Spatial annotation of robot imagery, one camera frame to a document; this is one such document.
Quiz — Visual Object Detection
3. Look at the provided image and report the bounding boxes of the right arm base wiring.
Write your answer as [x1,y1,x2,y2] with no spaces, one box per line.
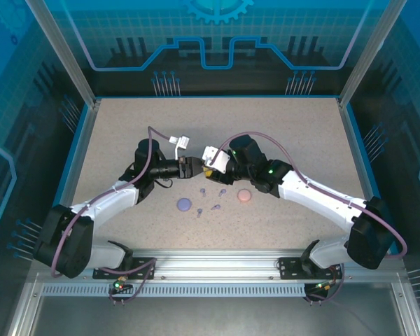
[302,265,346,306]

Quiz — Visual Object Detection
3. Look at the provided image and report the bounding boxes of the left arm base wiring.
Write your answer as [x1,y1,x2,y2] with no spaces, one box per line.
[97,260,158,306]

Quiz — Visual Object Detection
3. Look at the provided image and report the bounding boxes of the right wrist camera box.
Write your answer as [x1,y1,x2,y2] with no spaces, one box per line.
[201,145,232,174]

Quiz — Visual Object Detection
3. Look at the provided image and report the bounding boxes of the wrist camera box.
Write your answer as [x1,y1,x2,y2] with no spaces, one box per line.
[201,145,232,174]
[167,134,192,160]

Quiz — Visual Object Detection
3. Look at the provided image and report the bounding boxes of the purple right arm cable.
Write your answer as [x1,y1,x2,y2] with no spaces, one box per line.
[209,131,409,260]

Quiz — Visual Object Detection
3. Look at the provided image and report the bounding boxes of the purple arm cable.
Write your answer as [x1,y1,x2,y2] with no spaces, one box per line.
[209,131,409,260]
[50,125,171,279]

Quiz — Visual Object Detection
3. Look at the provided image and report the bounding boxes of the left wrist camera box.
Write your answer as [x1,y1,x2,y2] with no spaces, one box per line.
[167,134,192,160]

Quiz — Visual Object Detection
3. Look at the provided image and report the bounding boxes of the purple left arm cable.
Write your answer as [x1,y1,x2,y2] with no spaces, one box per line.
[50,125,171,279]

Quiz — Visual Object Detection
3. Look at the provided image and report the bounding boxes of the aluminium side frame rail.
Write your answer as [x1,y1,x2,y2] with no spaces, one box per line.
[5,99,102,336]
[337,99,420,336]

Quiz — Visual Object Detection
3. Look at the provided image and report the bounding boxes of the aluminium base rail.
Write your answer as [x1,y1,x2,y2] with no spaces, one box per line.
[90,247,372,284]

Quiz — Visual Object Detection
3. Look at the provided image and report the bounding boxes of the grey slotted cable duct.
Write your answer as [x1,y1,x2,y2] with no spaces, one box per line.
[41,282,307,298]

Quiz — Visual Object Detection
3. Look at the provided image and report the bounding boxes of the aluminium frame post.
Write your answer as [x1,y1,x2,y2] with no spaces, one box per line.
[337,0,413,109]
[23,0,102,109]

